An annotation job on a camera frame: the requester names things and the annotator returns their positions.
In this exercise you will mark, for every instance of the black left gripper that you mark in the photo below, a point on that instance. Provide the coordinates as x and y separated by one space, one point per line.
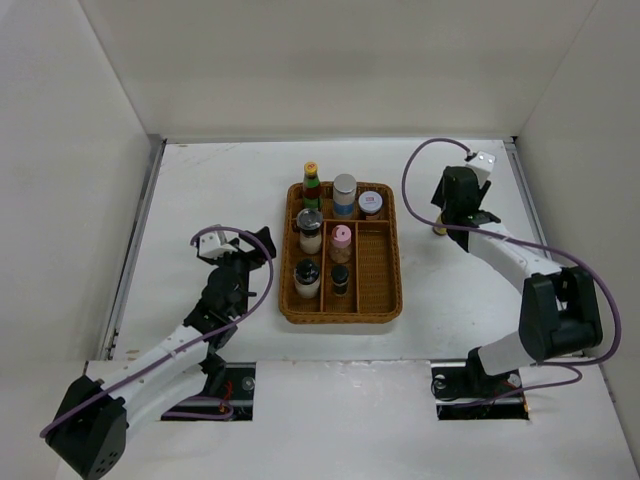
253 261

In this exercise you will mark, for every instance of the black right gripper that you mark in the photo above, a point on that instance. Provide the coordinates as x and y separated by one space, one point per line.
438 198

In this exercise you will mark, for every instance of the yellow label brown bottle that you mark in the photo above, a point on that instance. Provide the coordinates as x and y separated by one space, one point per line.
440 228

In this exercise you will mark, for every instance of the small black knob shaker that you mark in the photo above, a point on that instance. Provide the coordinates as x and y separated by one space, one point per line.
307 278

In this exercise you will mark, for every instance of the green label sauce bottle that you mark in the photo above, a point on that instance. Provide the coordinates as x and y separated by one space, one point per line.
311 187

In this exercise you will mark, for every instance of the pink lid spice shaker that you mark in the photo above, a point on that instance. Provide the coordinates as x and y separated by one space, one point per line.
340 245

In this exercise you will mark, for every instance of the white lid spice jar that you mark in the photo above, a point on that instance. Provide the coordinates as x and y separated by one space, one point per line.
370 205

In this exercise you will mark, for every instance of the dark pepper spice bottle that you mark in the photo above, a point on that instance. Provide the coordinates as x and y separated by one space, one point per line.
340 279

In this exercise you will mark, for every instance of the tall white pearl jar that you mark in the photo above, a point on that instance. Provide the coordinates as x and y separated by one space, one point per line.
344 196

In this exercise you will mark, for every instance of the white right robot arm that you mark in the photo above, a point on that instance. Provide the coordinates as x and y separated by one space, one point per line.
559 313

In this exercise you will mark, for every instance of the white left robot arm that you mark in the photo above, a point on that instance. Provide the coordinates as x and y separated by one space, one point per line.
97 417

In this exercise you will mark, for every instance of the brown wicker divided basket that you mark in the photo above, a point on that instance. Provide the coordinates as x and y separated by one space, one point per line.
373 290

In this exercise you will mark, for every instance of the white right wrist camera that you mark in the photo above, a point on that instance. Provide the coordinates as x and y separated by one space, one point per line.
482 163

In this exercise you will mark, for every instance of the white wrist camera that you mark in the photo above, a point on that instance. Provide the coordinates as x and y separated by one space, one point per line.
210 245
482 163

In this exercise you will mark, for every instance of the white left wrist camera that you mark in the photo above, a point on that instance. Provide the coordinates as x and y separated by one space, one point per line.
210 245

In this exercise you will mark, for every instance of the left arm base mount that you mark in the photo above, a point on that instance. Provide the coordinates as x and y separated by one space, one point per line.
227 396

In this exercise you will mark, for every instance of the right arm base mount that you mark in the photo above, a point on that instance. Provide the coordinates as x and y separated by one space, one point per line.
457 399

